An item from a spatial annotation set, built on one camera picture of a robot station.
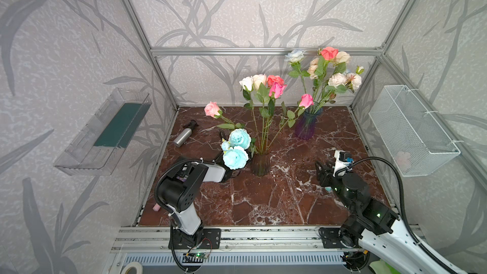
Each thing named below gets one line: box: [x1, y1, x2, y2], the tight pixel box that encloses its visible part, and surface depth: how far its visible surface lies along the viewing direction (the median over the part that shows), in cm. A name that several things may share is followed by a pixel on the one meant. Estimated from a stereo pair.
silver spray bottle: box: [173, 119, 200, 148], surface depth 107 cm
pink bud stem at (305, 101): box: [266, 93, 314, 153], surface depth 70 cm
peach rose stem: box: [306, 57, 320, 104], surface depth 88 cm
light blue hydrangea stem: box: [221, 128, 252, 170], surface depth 58 cm
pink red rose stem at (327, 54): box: [315, 46, 339, 108], surface depth 82 cm
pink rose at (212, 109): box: [204, 101, 243, 130], surface depth 67 cm
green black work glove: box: [369, 258, 401, 274], surface depth 68 cm
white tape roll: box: [121, 261, 144, 274], surface depth 69 cm
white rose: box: [239, 76, 261, 153], surface depth 74 cm
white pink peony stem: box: [319, 65, 365, 111], surface depth 80 cm
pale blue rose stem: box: [284, 48, 311, 95], surface depth 86 cm
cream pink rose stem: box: [331, 50, 351, 77], surface depth 83 cm
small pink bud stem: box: [265, 81, 288, 153], surface depth 67 cm
